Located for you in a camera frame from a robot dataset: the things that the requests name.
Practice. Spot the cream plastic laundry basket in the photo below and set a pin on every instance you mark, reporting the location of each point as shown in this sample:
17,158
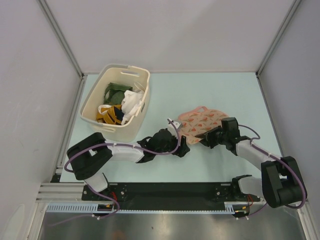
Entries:
132,76

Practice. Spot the pink floral mesh laundry bag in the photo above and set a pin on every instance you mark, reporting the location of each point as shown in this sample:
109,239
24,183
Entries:
199,121

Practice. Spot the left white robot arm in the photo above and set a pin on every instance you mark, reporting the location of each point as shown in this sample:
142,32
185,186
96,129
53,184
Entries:
87,158

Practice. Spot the aluminium corner post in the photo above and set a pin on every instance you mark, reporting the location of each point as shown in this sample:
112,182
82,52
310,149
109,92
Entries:
55,27
278,36

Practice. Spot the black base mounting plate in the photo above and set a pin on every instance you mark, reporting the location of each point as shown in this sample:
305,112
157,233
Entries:
145,202

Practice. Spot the left aluminium corner post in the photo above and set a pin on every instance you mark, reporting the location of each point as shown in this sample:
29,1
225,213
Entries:
55,27

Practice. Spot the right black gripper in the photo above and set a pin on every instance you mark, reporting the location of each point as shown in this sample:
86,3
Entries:
207,140

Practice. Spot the green garment in basket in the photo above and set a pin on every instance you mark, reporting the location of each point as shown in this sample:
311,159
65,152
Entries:
115,93

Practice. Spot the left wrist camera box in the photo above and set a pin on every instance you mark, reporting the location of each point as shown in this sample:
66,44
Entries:
173,124

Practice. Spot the mustard yellow garment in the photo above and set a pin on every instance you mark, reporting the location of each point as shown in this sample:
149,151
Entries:
110,114

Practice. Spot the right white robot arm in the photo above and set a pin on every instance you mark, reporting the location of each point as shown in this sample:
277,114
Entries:
281,182

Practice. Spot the grey slotted cable duct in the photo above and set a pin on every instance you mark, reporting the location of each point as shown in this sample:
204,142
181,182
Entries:
106,208

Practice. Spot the white garment in basket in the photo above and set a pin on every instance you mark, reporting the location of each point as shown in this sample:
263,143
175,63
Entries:
130,104

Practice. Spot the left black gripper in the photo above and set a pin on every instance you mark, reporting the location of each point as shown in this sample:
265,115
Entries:
183,149

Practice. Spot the right aluminium corner post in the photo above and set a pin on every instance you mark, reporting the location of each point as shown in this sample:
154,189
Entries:
278,36

